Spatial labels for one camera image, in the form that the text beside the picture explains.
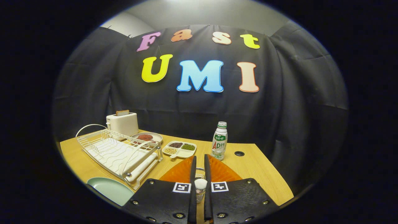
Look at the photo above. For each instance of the red-brown meat piece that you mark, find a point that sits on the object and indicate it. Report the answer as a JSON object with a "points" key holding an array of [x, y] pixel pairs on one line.
{"points": [[145, 137], [147, 142]]}

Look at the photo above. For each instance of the pile of yellow soybeans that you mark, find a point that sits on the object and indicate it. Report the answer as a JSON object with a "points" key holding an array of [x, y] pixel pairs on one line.
{"points": [[170, 151]]}

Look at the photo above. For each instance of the black backdrop cloth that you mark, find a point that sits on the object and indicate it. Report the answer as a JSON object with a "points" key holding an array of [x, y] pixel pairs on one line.
{"points": [[279, 109]]}

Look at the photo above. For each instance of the white drink bottle green cap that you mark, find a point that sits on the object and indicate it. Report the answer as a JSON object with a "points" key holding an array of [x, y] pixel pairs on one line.
{"points": [[219, 146]]}

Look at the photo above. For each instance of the brown toast slice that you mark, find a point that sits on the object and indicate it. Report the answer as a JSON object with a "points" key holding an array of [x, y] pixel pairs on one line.
{"points": [[122, 112]]}

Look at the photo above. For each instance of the pile of green beans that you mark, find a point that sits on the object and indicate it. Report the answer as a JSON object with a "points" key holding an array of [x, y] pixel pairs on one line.
{"points": [[188, 146]]}

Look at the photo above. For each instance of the beige divided tray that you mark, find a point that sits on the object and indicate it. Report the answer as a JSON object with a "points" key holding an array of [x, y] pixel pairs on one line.
{"points": [[186, 153]]}

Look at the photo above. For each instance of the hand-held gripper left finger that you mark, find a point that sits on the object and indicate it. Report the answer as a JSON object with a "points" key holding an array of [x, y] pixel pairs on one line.
{"points": [[192, 174]]}

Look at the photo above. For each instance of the pile of dark red beans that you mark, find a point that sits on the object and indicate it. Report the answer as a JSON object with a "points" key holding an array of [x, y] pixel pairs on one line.
{"points": [[175, 145]]}

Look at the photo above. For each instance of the beige round plate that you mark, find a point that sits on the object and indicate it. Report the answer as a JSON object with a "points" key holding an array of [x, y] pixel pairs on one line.
{"points": [[157, 137]]}

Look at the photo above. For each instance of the pale green plate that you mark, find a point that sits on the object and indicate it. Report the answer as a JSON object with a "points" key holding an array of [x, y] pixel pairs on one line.
{"points": [[112, 189]]}

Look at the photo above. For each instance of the white toaster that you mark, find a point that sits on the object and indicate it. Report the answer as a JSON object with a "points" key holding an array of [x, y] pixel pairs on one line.
{"points": [[124, 124]]}

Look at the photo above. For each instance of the white drip tray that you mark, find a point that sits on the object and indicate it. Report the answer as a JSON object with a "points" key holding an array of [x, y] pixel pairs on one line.
{"points": [[108, 152]]}

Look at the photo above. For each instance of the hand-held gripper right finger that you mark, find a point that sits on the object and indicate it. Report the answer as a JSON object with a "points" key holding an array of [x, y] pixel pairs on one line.
{"points": [[207, 174]]}

